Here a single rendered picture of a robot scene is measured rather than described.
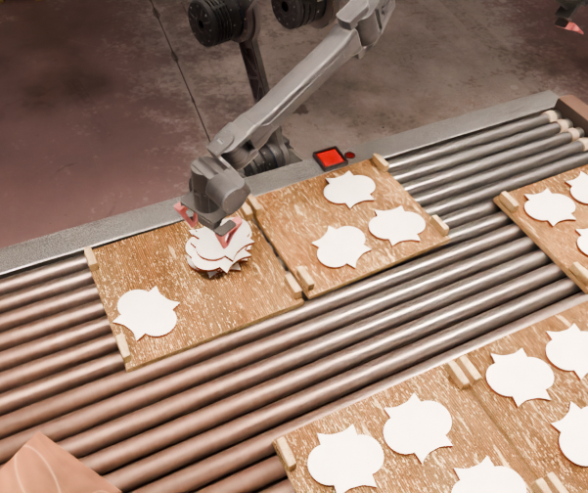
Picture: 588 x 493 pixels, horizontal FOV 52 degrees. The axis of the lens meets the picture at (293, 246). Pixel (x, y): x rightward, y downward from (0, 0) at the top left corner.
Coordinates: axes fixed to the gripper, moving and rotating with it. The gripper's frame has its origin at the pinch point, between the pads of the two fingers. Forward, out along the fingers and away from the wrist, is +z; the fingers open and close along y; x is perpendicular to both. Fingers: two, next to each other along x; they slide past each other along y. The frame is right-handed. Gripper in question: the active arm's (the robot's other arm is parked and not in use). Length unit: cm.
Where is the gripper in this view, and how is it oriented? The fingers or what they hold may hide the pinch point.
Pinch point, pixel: (209, 234)
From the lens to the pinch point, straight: 133.4
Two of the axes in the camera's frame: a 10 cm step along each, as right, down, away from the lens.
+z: -0.6, 6.8, 7.3
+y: 7.8, 4.9, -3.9
